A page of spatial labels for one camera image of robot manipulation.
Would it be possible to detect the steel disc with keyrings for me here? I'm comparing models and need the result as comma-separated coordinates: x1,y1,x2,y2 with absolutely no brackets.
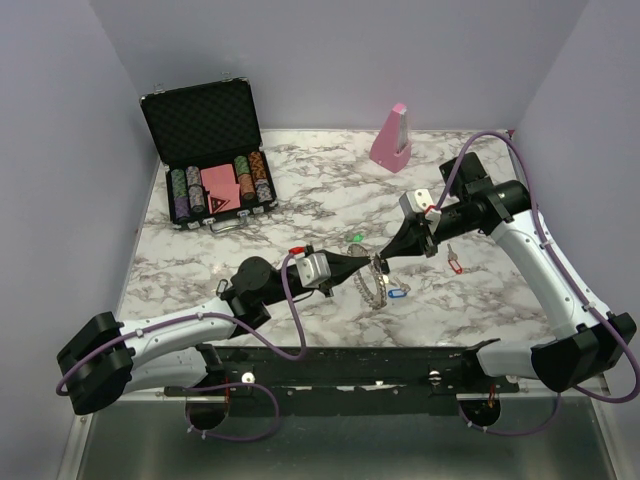
347,243,387,310

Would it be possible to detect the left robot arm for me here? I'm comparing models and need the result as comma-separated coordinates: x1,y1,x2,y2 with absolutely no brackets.
55,247,370,415

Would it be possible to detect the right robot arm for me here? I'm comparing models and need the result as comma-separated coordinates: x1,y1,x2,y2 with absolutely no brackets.
380,153,637,392

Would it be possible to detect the silver key by blue tag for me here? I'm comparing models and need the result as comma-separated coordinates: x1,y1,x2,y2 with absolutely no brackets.
394,277,411,293

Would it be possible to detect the red key tag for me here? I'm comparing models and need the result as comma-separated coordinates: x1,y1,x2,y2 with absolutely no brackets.
447,243,464,275

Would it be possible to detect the blue key tag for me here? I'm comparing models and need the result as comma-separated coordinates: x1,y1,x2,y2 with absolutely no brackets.
387,288,407,299

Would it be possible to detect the pink metronome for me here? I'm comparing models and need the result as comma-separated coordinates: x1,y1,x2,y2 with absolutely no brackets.
369,103,412,173

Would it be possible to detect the black poker chip case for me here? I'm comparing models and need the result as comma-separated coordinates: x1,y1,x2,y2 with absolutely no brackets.
140,78,278,231

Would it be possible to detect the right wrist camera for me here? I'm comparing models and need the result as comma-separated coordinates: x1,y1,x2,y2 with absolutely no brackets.
399,188,441,231

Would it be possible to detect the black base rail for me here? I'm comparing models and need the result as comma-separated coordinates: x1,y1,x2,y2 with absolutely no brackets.
99,342,546,419

